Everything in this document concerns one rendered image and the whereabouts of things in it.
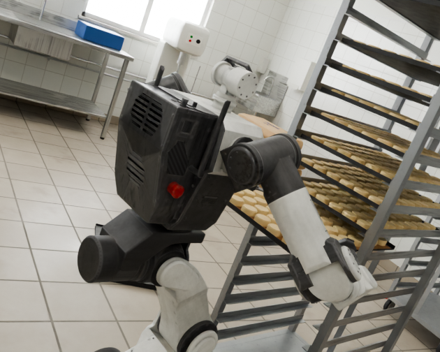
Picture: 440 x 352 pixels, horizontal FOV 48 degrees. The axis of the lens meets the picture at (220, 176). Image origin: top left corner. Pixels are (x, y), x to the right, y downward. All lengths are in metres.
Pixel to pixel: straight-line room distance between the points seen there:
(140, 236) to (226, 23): 5.10
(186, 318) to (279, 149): 0.65
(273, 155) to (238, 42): 5.29
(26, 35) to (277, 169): 3.99
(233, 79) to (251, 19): 5.15
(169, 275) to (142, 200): 0.23
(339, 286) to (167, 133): 0.48
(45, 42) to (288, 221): 4.05
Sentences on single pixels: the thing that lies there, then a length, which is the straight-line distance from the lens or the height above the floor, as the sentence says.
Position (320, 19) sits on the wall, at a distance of 6.01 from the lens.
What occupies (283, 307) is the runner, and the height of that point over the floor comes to 0.32.
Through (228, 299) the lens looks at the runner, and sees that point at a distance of 2.05.
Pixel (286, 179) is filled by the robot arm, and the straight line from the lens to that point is 1.02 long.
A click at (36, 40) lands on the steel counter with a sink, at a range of 4.85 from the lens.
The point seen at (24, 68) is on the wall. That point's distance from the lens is 5.53.
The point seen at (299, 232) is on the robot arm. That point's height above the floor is 1.06.
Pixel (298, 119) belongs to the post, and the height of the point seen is 1.19.
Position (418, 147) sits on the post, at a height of 1.27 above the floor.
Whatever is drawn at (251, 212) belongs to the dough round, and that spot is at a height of 0.91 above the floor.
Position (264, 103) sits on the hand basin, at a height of 0.83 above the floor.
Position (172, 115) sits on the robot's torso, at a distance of 1.03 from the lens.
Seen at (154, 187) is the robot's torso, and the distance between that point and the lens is 1.09.
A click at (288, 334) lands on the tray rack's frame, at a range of 2.57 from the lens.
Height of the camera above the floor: 1.36
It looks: 15 degrees down
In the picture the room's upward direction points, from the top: 21 degrees clockwise
